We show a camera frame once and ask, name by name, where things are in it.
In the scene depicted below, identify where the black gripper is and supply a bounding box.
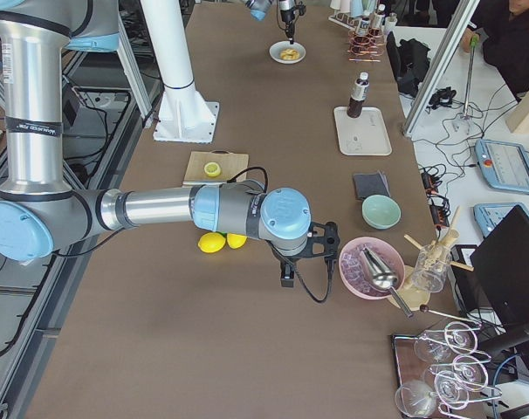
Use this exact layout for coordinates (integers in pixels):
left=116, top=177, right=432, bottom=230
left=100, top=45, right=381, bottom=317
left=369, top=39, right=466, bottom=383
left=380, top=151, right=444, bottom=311
left=277, top=3, right=296, bottom=45
left=271, top=222, right=339, bottom=287

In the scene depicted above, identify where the white plate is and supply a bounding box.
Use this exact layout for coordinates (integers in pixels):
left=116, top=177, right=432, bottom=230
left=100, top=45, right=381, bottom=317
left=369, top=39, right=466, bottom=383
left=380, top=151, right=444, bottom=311
left=269, top=40, right=306, bottom=65

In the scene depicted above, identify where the braided donut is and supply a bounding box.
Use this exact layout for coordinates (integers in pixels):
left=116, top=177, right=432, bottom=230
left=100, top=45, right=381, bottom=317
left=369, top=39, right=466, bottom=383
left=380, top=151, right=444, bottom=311
left=279, top=48, right=300, bottom=61

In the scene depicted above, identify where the dark tea bottle on tray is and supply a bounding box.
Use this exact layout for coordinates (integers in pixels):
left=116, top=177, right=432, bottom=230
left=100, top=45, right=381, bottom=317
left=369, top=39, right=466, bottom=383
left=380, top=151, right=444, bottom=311
left=347, top=72, right=369, bottom=118

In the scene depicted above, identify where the cream rabbit tray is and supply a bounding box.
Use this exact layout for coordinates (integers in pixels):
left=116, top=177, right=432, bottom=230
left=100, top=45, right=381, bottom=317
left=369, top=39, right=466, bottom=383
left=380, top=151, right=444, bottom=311
left=333, top=106, right=392, bottom=156

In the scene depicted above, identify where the yellow lemon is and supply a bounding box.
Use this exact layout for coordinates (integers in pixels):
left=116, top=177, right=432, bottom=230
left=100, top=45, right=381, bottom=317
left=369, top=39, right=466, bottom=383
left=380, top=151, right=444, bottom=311
left=226, top=233, right=247, bottom=249
left=197, top=232, right=226, bottom=254

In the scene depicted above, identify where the pink bowl with ice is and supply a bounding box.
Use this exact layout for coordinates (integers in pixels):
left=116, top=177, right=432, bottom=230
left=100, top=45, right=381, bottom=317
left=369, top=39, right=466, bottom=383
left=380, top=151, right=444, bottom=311
left=339, top=237, right=405, bottom=300

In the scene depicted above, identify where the light blue cup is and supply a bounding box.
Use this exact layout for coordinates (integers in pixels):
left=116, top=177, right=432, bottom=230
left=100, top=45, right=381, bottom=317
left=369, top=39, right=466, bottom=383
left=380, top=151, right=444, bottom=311
left=348, top=0, right=364, bottom=17

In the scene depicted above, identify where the dark tea bottle in rack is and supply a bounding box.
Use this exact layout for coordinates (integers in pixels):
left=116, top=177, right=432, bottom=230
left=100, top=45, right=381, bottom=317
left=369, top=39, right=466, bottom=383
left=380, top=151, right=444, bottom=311
left=355, top=15, right=370, bottom=38

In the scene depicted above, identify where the metal ice scoop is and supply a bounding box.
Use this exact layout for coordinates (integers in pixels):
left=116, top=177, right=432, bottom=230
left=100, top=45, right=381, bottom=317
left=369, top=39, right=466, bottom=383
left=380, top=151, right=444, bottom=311
left=361, top=247, right=413, bottom=318

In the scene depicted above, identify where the green bowl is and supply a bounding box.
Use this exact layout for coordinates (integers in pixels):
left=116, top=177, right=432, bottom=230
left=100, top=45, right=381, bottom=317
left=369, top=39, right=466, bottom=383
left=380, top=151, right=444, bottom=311
left=361, top=195, right=402, bottom=230

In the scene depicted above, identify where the grey folded cloth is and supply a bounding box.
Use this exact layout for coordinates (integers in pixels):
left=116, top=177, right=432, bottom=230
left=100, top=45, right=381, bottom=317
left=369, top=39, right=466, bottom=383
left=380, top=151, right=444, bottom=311
left=353, top=171, right=391, bottom=200

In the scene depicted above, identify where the wooden cutting board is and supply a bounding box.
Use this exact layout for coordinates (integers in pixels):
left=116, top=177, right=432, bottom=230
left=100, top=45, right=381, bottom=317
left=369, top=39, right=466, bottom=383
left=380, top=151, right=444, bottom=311
left=182, top=151, right=249, bottom=187

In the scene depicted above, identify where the wooden mug tree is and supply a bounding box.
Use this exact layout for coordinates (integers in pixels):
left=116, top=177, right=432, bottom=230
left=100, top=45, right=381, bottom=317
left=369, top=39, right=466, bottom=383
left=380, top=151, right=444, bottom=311
left=402, top=206, right=474, bottom=311

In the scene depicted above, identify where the half lemon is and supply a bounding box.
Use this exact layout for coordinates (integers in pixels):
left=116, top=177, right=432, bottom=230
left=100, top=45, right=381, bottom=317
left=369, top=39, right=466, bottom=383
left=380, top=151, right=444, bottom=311
left=203, top=161, right=222, bottom=178

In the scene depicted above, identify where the glass mug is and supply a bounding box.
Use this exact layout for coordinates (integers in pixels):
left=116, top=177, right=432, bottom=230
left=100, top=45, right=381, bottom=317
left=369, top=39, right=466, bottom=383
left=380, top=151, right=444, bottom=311
left=411, top=244, right=450, bottom=292

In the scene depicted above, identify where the wine glass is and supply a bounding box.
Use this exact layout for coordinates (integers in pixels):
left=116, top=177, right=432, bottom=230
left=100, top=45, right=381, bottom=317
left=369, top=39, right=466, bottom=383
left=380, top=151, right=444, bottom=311
left=424, top=355, right=489, bottom=409
left=414, top=321, right=477, bottom=363
left=395, top=380, right=438, bottom=418

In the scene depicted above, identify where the blue teach pendant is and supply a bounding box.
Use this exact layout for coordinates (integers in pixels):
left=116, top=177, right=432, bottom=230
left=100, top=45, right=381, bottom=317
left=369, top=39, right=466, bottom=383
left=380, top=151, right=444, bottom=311
left=475, top=139, right=529, bottom=194
left=473, top=203, right=527, bottom=237

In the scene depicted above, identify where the black monitor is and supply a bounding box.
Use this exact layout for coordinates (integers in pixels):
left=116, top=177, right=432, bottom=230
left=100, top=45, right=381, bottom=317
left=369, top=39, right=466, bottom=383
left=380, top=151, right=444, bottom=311
left=471, top=205, right=529, bottom=370

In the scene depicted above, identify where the copper wire bottle rack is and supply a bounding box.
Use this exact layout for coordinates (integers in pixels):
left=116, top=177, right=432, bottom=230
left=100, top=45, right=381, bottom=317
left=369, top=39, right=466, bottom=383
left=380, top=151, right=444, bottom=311
left=347, top=28, right=386, bottom=63

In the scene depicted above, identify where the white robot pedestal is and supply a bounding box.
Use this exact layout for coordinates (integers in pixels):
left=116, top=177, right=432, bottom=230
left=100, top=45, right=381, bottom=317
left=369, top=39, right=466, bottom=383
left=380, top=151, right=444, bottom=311
left=142, top=1, right=219, bottom=144

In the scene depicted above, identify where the aluminium frame post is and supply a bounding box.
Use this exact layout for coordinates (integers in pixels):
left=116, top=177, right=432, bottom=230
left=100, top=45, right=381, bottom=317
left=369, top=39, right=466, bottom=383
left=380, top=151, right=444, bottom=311
left=402, top=0, right=479, bottom=139

